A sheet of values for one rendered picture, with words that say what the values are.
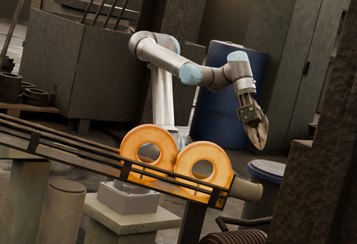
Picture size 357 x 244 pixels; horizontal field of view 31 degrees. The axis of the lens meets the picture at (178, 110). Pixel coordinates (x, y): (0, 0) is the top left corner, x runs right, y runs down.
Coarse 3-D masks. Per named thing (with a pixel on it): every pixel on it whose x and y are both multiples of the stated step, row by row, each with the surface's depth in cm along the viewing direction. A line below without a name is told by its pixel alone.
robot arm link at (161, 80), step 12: (156, 36) 258; (168, 36) 264; (168, 48) 260; (156, 72) 260; (168, 72) 261; (156, 84) 259; (168, 84) 260; (156, 96) 259; (168, 96) 259; (156, 108) 258; (168, 108) 258; (156, 120) 258; (168, 120) 257; (180, 144) 258
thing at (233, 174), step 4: (232, 172) 171; (232, 176) 170; (232, 180) 169; (228, 184) 171; (232, 184) 169; (228, 188) 170; (220, 192) 176; (224, 192) 172; (228, 192) 170; (220, 200) 174; (224, 200) 170; (220, 204) 172; (224, 204) 170
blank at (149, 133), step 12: (132, 132) 166; (144, 132) 166; (156, 132) 167; (168, 132) 169; (132, 144) 167; (156, 144) 167; (168, 144) 168; (132, 156) 167; (168, 156) 168; (144, 168) 168; (168, 168) 169; (144, 180) 169; (156, 180) 169
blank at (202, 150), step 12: (192, 144) 170; (204, 144) 169; (180, 156) 169; (192, 156) 169; (204, 156) 169; (216, 156) 170; (180, 168) 169; (216, 168) 170; (228, 168) 170; (180, 180) 170; (204, 180) 172; (216, 180) 171; (228, 180) 171; (192, 192) 171
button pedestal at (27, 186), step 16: (16, 160) 198; (32, 160) 198; (16, 176) 197; (32, 176) 198; (48, 176) 202; (16, 192) 196; (32, 192) 199; (16, 208) 197; (32, 208) 201; (16, 224) 199; (32, 224) 203; (0, 240) 202; (16, 240) 200; (32, 240) 204
